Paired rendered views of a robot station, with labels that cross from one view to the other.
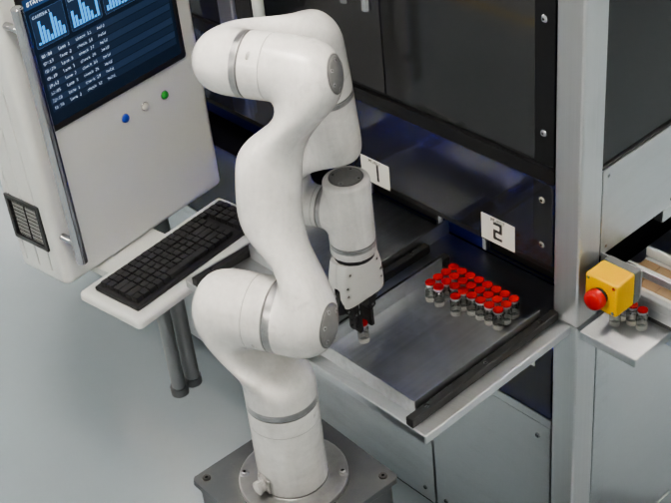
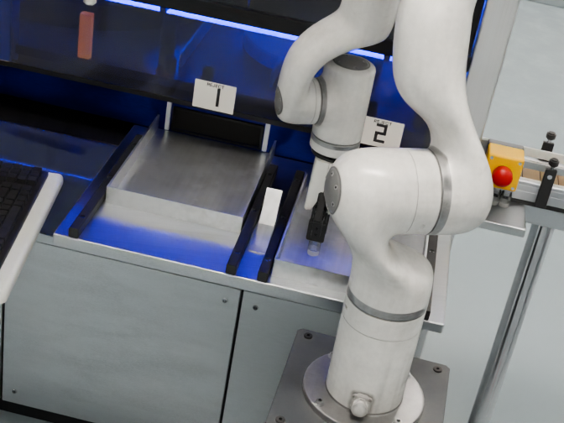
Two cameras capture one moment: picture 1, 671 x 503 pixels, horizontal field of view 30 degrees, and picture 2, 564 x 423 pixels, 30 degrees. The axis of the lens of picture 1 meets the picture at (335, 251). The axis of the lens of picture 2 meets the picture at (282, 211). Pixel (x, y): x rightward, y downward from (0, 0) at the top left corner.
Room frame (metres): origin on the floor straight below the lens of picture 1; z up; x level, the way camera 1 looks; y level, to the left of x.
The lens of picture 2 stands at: (0.76, 1.16, 1.90)
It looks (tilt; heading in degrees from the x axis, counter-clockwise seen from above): 30 degrees down; 314
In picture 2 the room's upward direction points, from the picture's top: 10 degrees clockwise
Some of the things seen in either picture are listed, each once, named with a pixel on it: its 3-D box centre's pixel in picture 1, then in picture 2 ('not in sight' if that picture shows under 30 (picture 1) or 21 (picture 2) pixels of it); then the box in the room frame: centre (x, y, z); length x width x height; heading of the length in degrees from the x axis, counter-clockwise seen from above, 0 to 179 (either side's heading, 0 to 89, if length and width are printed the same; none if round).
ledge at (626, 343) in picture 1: (629, 331); (493, 211); (1.81, -0.54, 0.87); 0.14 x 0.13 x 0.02; 129
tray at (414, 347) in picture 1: (428, 331); (357, 236); (1.84, -0.16, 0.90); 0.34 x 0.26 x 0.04; 129
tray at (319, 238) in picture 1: (348, 239); (195, 169); (2.18, -0.03, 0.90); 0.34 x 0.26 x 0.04; 129
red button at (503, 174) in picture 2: (596, 297); (502, 175); (1.76, -0.46, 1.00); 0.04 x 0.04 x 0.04; 39
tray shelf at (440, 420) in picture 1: (382, 295); (270, 216); (2.00, -0.09, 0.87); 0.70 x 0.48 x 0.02; 39
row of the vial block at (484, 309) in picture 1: (467, 301); not in sight; (1.91, -0.25, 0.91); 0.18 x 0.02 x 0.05; 39
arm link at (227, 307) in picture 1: (255, 338); (383, 227); (1.55, 0.14, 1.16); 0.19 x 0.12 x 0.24; 63
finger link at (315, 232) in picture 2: (350, 318); (316, 227); (1.81, -0.01, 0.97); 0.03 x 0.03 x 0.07; 39
